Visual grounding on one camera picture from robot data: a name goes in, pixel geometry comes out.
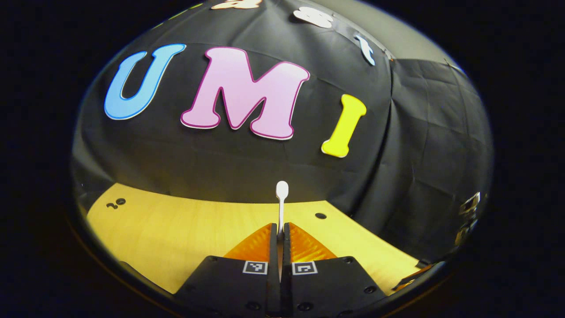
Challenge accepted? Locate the black backdrop cloth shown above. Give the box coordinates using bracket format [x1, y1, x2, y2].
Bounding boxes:
[71, 0, 494, 265]

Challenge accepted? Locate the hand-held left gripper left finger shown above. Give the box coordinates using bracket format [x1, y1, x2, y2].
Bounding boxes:
[173, 223, 280, 318]

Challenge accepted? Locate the white toothbrush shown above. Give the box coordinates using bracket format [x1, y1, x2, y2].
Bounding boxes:
[275, 181, 290, 283]

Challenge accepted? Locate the wooden desktop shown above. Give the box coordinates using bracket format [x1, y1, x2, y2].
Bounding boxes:
[86, 183, 422, 296]

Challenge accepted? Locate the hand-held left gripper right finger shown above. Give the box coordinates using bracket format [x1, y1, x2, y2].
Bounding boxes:
[280, 222, 390, 318]

